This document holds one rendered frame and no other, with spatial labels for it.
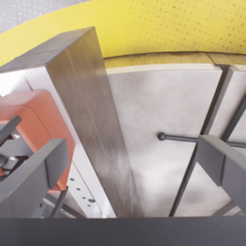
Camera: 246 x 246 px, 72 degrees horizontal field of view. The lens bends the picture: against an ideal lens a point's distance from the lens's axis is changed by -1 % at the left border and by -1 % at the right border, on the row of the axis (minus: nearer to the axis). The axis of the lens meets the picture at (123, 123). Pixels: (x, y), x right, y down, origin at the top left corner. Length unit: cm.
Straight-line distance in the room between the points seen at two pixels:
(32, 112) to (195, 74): 61
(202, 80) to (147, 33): 40
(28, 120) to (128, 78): 51
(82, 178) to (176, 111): 50
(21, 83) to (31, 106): 10
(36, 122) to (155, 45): 81
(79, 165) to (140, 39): 72
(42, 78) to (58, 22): 74
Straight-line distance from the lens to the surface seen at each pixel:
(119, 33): 101
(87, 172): 55
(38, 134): 32
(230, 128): 91
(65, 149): 16
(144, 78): 73
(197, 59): 95
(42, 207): 29
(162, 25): 99
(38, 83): 39
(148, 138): 93
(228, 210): 157
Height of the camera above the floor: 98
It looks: 50 degrees down
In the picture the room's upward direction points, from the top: 169 degrees counter-clockwise
